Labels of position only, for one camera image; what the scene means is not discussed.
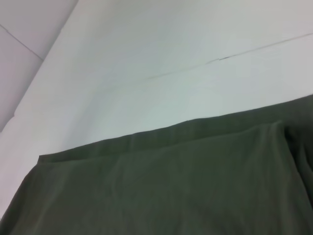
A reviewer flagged dark green shirt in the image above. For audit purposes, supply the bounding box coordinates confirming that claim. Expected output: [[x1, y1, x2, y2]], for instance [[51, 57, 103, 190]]
[[0, 94, 313, 235]]

